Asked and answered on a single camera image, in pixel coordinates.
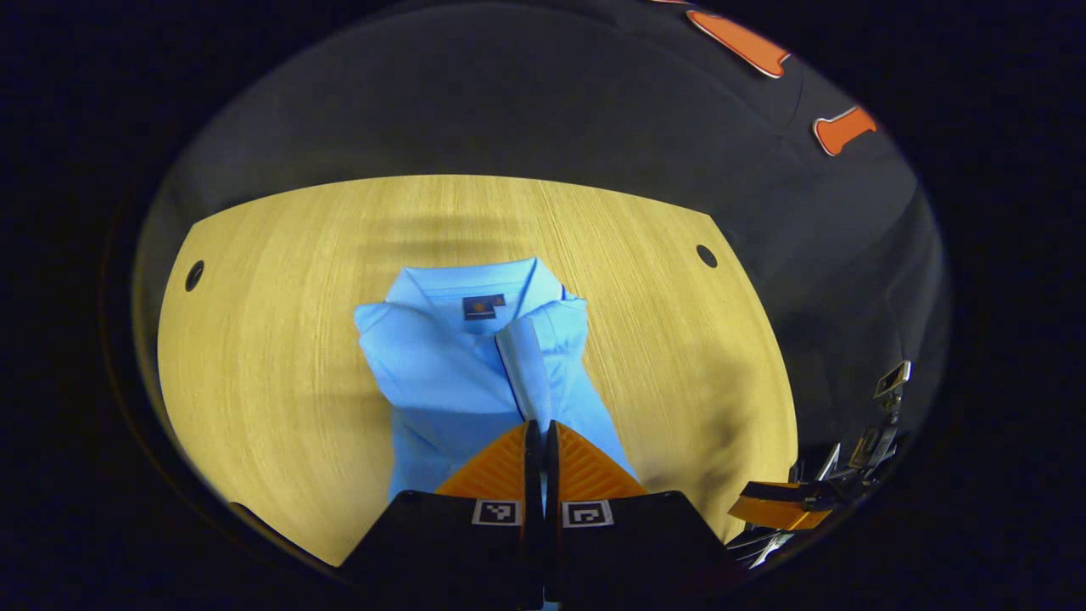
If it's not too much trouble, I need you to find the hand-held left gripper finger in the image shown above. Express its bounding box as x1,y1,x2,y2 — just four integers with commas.
543,420,747,608
339,420,544,608

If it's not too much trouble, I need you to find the light blue T-shirt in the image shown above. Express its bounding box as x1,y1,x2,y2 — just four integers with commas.
354,257,637,502

